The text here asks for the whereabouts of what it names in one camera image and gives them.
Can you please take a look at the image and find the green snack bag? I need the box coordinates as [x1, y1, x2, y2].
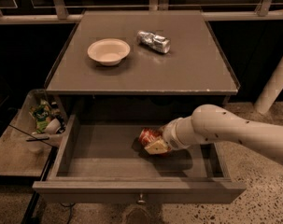
[30, 99, 53, 133]

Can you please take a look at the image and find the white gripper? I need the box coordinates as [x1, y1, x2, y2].
[145, 118, 191, 155]

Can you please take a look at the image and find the white cup in bin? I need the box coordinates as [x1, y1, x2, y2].
[45, 119, 61, 134]

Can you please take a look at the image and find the open grey top drawer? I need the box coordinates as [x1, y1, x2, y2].
[34, 115, 246, 204]

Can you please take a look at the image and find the metal window railing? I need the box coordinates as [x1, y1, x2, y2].
[0, 0, 283, 24]

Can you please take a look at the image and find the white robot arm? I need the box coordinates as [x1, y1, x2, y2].
[138, 105, 283, 165]

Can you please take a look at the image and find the clear plastic bin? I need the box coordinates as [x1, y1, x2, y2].
[0, 89, 64, 176]

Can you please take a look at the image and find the crushed silver can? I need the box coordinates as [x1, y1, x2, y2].
[136, 31, 171, 54]

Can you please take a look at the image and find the red coke can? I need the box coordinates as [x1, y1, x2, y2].
[138, 128, 164, 149]

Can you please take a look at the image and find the grey cabinet with top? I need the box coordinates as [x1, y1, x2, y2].
[47, 11, 238, 120]

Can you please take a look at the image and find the white paper bowl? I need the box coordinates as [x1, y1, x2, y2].
[87, 38, 131, 66]

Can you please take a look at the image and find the metal drawer knob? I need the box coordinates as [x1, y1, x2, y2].
[136, 194, 146, 205]

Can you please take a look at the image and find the white pillar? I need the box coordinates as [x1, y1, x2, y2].
[254, 56, 283, 114]

